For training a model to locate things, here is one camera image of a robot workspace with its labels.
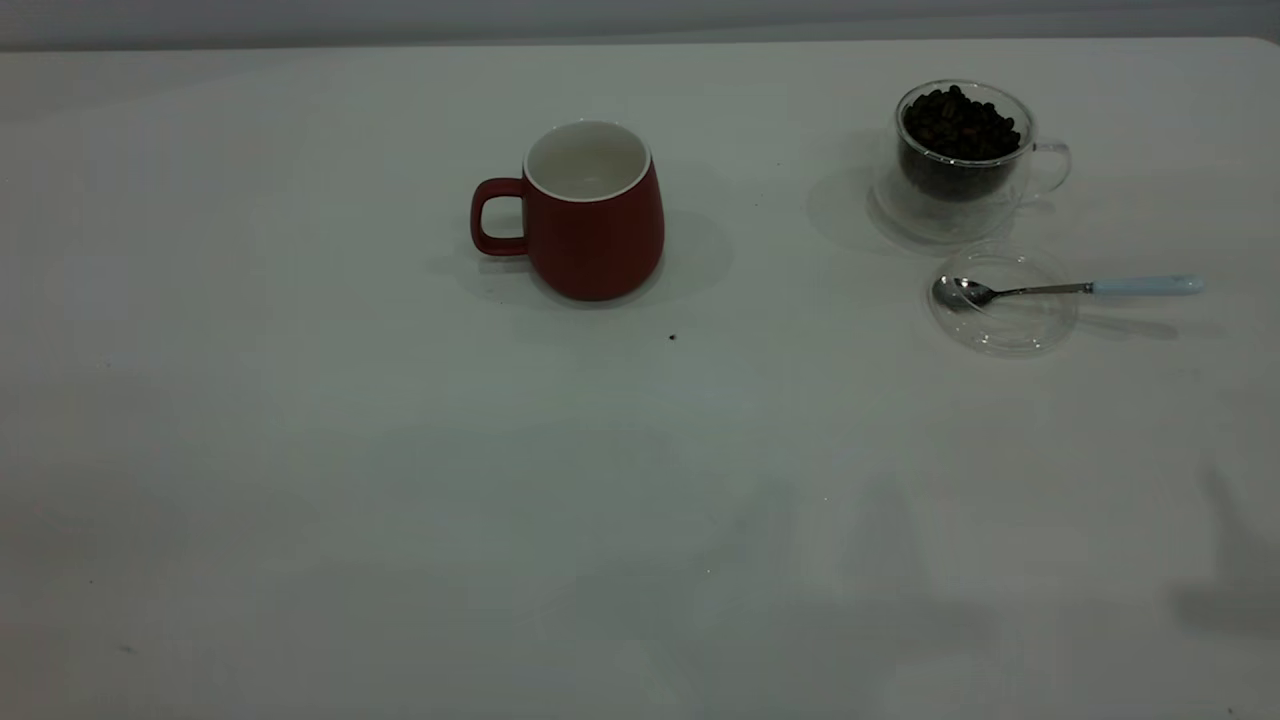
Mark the pile of coffee beans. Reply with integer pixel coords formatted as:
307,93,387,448
900,85,1025,201

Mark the metal spoon light-blue handle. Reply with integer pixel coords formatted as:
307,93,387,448
932,273,1205,312

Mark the clear round glass saucer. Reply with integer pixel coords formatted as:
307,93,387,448
927,246,1080,358

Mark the red mug white inside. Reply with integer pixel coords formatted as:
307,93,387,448
470,120,666,302

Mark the clear double-walled glass cup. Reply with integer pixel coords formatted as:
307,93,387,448
872,79,1073,244

